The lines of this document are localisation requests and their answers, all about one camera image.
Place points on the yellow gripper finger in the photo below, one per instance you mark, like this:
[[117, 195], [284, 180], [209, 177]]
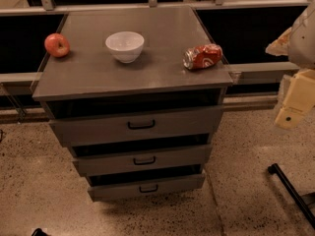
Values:
[[279, 46], [298, 101]]

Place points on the grey drawer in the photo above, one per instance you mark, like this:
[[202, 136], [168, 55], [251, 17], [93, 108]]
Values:
[[142, 160], [117, 128], [145, 188]]

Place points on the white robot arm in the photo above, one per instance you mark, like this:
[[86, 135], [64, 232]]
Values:
[[298, 44]]

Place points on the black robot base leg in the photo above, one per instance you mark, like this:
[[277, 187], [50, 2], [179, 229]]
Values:
[[306, 202]]

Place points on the grey top drawer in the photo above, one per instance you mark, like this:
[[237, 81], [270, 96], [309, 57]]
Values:
[[117, 128]]

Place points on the grey drawer cabinet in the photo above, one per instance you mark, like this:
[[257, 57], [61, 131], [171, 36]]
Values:
[[91, 82]]

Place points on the grey bottom drawer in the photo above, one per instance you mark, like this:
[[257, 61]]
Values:
[[145, 188]]

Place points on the crushed red soda can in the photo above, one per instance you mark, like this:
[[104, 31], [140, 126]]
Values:
[[202, 56]]

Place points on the white ceramic bowl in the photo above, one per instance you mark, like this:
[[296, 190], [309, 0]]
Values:
[[125, 46]]

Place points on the red apple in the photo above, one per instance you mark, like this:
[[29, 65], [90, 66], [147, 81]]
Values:
[[57, 45]]

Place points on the grey metal railing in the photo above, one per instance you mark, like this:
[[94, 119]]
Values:
[[256, 81]]

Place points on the black object on floor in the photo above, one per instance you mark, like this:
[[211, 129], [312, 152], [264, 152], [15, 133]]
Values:
[[39, 232]]

